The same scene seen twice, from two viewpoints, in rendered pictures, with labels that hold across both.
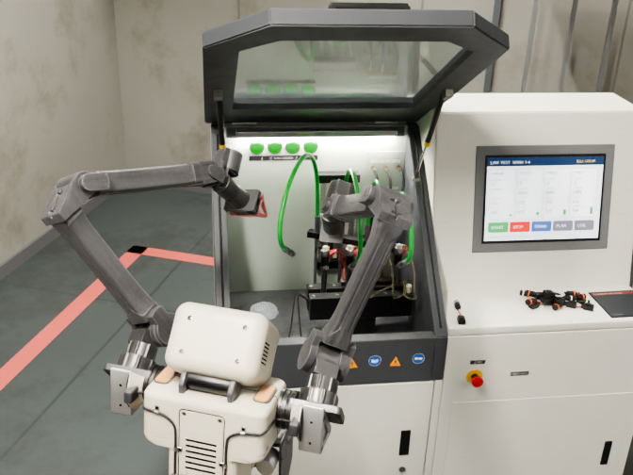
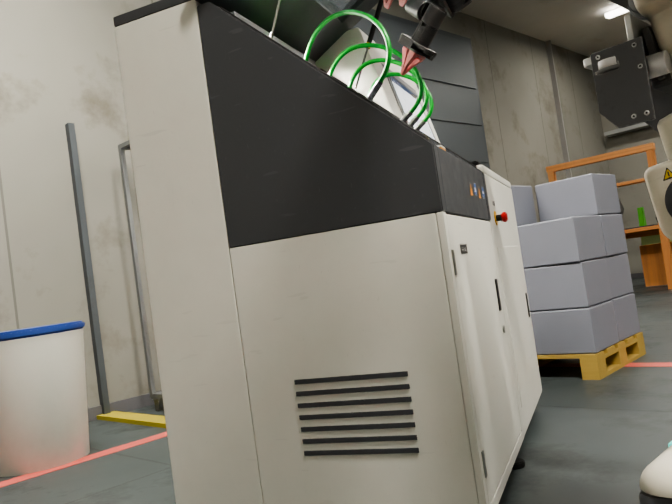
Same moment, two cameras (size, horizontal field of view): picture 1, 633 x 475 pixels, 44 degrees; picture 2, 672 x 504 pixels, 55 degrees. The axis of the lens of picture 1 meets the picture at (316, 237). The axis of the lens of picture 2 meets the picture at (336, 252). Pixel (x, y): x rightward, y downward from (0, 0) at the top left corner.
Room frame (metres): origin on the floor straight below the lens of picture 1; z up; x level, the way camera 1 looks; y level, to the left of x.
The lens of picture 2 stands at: (1.42, 1.67, 0.67)
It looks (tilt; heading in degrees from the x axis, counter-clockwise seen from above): 2 degrees up; 301
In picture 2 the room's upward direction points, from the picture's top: 8 degrees counter-clockwise
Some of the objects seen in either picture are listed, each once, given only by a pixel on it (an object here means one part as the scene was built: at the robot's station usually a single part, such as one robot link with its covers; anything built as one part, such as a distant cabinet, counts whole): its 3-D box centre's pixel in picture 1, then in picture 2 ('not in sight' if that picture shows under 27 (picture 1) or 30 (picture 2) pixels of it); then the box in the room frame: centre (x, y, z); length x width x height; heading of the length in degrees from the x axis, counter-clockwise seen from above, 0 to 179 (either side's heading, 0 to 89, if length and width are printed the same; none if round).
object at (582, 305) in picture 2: not in sight; (519, 278); (2.47, -2.10, 0.52); 1.05 x 0.70 x 1.04; 168
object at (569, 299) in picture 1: (556, 297); not in sight; (2.23, -0.78, 1.01); 0.23 x 0.11 x 0.06; 99
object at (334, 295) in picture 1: (358, 308); not in sight; (2.28, -0.15, 0.91); 0.34 x 0.10 x 0.15; 99
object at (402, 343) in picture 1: (332, 360); (459, 189); (2.03, -0.07, 0.87); 0.62 x 0.04 x 0.16; 99
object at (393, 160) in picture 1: (383, 194); not in sight; (2.56, -0.23, 1.20); 0.13 x 0.03 x 0.31; 99
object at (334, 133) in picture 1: (316, 133); (276, 44); (2.52, 0.01, 1.43); 0.54 x 0.03 x 0.02; 99
